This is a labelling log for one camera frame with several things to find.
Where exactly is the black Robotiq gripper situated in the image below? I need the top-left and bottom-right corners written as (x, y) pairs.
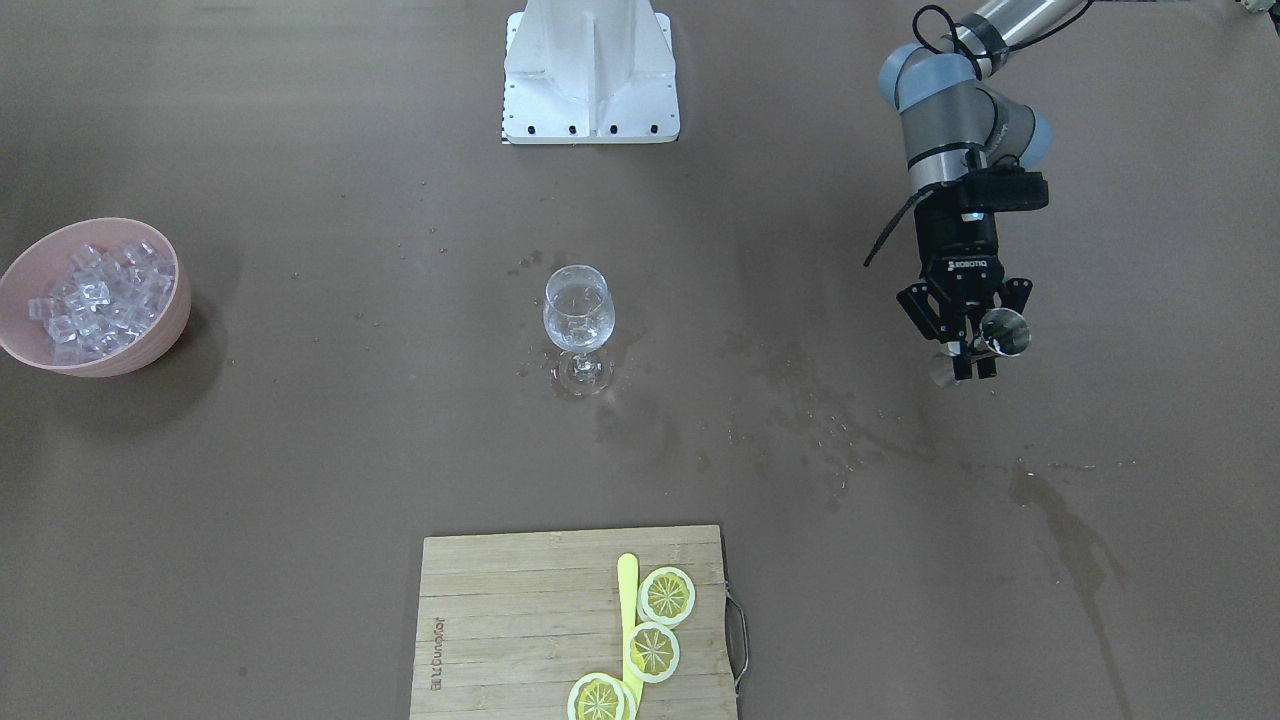
top-left (896, 190), bottom-right (1033, 383)

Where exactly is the steel double jigger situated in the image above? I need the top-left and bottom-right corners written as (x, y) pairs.
top-left (928, 307), bottom-right (1032, 387)

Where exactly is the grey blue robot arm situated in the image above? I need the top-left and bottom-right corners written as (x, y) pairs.
top-left (878, 1), bottom-right (1089, 384)

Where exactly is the clear wine glass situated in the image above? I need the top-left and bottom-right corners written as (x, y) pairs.
top-left (541, 264), bottom-right (616, 398)

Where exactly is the clear ice cubes pile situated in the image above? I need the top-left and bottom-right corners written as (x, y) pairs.
top-left (26, 238), bottom-right (178, 366)

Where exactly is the upper lemon slice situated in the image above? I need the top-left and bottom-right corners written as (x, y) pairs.
top-left (637, 566), bottom-right (698, 629)

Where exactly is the lemon slice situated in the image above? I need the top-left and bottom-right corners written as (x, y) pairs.
top-left (637, 566), bottom-right (698, 629)
top-left (623, 621), bottom-right (682, 684)
top-left (564, 673), bottom-right (637, 720)

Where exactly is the yellow plastic knife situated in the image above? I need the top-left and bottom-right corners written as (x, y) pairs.
top-left (616, 553), bottom-right (644, 719)

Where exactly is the middle lemon slice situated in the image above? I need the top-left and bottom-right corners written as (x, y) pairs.
top-left (623, 621), bottom-right (682, 684)

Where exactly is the lower lemon slice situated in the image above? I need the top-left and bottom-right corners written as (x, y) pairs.
top-left (564, 673), bottom-right (637, 720)

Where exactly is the bamboo cutting board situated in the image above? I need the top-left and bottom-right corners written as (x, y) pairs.
top-left (410, 524), bottom-right (739, 719)

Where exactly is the pink bowl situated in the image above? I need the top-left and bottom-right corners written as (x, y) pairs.
top-left (3, 217), bottom-right (192, 378)

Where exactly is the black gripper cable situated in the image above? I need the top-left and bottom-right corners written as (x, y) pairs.
top-left (864, 5), bottom-right (986, 269)

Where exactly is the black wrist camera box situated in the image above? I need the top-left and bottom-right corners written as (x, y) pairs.
top-left (957, 164), bottom-right (1050, 213)

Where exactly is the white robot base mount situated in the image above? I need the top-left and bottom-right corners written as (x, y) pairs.
top-left (500, 1), bottom-right (681, 146)

